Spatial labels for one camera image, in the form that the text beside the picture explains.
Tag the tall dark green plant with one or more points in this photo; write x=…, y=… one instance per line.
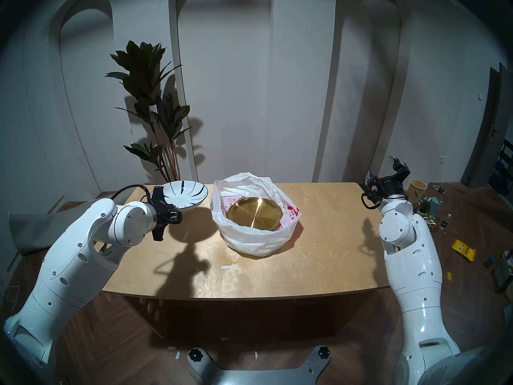
x=144, y=73

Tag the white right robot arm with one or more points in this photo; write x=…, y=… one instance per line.
x=417, y=268

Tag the dark grey door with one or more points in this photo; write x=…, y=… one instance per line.
x=491, y=131

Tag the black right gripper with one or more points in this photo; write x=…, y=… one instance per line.
x=390, y=185

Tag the white plastic shopping bag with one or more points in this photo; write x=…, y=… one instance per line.
x=256, y=244

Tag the yellow snack packet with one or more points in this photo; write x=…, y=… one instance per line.
x=464, y=250

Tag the small green glass bottle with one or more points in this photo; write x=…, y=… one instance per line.
x=439, y=189
x=446, y=221

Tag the grey metal robot base plate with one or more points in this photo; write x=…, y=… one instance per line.
x=256, y=376

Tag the light wooden table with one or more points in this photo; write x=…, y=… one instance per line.
x=280, y=276

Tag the beige paper cup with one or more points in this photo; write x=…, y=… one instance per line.
x=417, y=187

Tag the teal pitcher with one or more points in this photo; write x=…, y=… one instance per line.
x=435, y=205

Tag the tiny potted green plant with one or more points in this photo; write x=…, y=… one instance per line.
x=424, y=207

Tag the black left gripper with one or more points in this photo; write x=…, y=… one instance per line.
x=160, y=223

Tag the dark storage shelf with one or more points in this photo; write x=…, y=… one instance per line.
x=505, y=167

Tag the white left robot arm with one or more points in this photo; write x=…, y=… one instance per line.
x=80, y=260

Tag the black star knob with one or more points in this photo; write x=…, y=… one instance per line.
x=195, y=355
x=323, y=352

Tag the black white striped plate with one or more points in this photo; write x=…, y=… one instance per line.
x=188, y=193

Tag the round gold metal plate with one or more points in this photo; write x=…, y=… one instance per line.
x=254, y=213

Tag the small gold bowl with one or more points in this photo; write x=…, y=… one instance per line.
x=432, y=223

